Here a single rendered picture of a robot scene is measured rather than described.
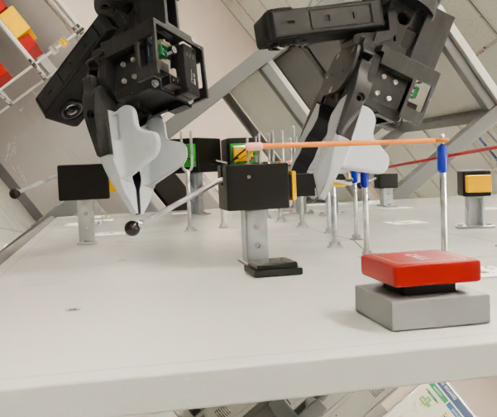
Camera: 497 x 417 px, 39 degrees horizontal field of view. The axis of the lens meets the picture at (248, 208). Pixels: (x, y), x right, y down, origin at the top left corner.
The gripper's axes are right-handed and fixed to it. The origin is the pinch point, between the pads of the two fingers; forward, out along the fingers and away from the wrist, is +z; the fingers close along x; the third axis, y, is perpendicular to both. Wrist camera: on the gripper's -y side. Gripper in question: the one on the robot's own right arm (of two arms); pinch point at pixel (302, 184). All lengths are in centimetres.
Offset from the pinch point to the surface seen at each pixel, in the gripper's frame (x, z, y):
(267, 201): -2.1, 2.8, -3.0
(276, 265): -7.7, 7.6, -1.7
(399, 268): -27.8, 4.9, -1.6
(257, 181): -2.1, 1.6, -4.5
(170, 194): 97, 4, 0
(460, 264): -28.0, 3.5, 1.5
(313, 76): 98, -35, 21
